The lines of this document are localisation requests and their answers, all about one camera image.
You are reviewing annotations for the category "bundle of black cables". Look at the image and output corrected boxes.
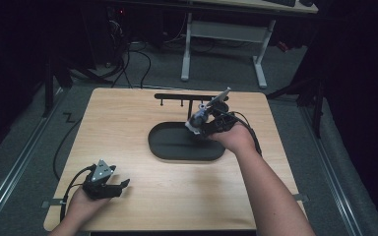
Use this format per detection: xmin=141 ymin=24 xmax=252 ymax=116
xmin=68 ymin=19 xmax=154 ymax=90

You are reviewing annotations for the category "black floor cable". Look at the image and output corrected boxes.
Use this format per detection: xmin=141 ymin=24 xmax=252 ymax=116
xmin=52 ymin=117 xmax=84 ymax=181

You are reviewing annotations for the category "small red object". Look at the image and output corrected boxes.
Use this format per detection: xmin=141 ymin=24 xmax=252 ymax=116
xmin=276 ymin=40 xmax=290 ymax=54

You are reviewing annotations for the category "person's right hand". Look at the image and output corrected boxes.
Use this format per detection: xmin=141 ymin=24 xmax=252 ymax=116
xmin=208 ymin=121 xmax=259 ymax=157

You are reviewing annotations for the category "aluminium floor rail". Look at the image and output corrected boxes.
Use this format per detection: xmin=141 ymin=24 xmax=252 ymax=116
xmin=0 ymin=88 xmax=65 ymax=232
xmin=298 ymin=105 xmax=364 ymax=236

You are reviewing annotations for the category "black keyboard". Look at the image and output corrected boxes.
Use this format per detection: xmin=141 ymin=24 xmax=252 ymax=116
xmin=263 ymin=0 xmax=297 ymax=8

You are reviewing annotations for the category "black and white plush keychain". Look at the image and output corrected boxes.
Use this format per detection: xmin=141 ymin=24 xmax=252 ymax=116
xmin=184 ymin=102 xmax=212 ymax=136

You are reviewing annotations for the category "person's left hand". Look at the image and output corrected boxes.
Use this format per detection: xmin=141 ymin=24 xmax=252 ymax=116
xmin=66 ymin=187 xmax=112 ymax=225

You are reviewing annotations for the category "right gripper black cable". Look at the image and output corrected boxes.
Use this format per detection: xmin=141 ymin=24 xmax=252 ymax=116
xmin=215 ymin=108 xmax=264 ymax=157

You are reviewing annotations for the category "black key rack with tray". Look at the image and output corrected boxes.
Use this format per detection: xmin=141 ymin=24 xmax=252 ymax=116
xmin=147 ymin=92 xmax=229 ymax=162

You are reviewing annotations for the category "white metal desk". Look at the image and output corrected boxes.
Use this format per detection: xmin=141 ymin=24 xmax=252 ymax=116
xmin=179 ymin=0 xmax=319 ymax=90

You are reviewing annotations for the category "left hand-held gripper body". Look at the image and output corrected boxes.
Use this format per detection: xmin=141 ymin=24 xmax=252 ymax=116
xmin=82 ymin=158 xmax=123 ymax=201

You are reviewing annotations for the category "dark computer tower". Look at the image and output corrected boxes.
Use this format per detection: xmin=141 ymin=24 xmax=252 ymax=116
xmin=80 ymin=4 xmax=131 ymax=68

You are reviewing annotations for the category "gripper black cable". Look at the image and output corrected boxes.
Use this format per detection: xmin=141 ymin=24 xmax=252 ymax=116
xmin=215 ymin=108 xmax=264 ymax=157
xmin=59 ymin=164 xmax=96 ymax=223

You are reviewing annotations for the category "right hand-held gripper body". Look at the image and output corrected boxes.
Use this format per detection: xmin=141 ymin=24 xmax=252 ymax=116
xmin=204 ymin=87 xmax=240 ymax=136

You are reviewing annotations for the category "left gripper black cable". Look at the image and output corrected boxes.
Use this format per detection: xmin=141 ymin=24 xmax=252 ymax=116
xmin=59 ymin=164 xmax=96 ymax=223

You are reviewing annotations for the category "black metal stand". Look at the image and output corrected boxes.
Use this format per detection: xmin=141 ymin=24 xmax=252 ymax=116
xmin=41 ymin=57 xmax=75 ymax=118
xmin=265 ymin=73 xmax=327 ymax=140

